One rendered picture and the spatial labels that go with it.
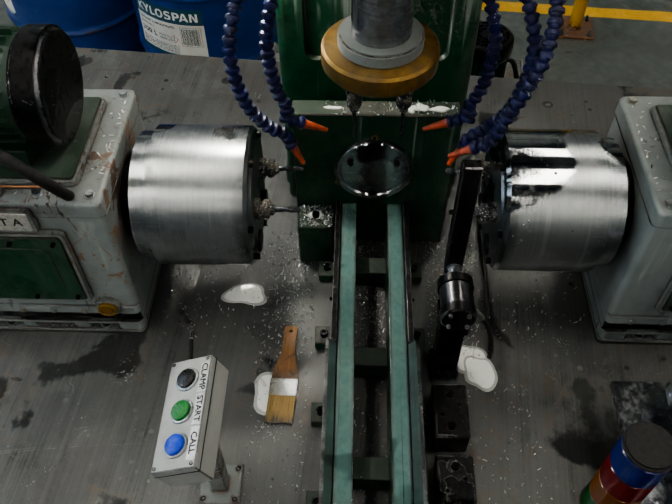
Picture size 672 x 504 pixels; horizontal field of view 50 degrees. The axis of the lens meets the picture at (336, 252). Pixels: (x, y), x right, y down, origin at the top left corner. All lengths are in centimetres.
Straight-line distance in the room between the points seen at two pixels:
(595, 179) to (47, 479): 103
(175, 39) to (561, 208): 191
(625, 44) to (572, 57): 28
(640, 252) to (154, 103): 122
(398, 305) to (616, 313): 40
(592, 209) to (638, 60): 242
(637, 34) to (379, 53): 279
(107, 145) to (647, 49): 285
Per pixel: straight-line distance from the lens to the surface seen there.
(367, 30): 107
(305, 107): 131
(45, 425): 141
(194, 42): 281
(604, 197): 124
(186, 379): 106
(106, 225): 123
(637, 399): 129
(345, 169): 137
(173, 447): 102
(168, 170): 122
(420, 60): 110
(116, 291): 137
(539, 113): 190
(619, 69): 353
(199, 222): 121
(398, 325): 127
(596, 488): 100
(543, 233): 122
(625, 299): 138
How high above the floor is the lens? 198
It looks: 51 degrees down
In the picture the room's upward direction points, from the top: 1 degrees counter-clockwise
